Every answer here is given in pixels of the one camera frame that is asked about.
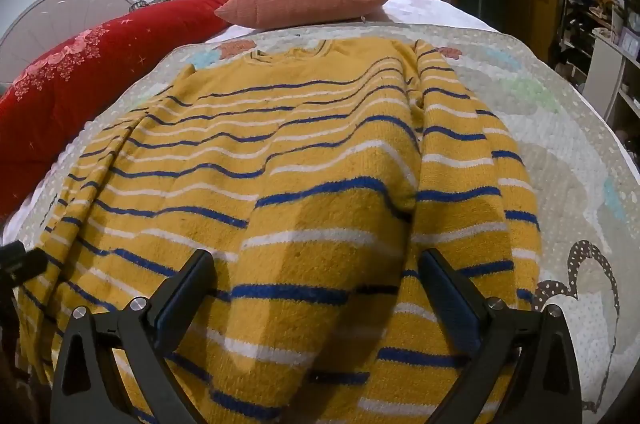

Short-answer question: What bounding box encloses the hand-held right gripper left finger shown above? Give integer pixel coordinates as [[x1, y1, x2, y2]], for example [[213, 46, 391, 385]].
[[50, 248, 217, 424]]

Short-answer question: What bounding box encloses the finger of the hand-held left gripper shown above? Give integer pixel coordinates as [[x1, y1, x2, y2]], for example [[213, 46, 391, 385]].
[[0, 240, 49, 290]]

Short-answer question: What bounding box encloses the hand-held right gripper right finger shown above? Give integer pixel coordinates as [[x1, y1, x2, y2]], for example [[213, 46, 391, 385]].
[[417, 248, 584, 424]]

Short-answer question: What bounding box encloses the yellow striped knit sweater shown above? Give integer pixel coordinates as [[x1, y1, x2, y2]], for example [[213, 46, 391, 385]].
[[17, 38, 543, 424]]

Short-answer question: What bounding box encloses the patterned quilted mat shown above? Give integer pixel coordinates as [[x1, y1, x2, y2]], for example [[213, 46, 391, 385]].
[[5, 23, 640, 424]]

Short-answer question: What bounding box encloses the red floral quilt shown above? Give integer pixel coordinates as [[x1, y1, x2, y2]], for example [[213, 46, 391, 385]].
[[0, 0, 241, 221]]

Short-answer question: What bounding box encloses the white arched headboard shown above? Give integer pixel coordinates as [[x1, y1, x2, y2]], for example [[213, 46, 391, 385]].
[[0, 0, 136, 85]]

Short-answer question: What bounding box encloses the white cabinet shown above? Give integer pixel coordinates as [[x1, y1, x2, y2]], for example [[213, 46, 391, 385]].
[[582, 12, 640, 155]]

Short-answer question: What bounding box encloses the cluttered shelf rack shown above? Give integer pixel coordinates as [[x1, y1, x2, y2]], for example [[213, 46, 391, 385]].
[[550, 0, 632, 80]]

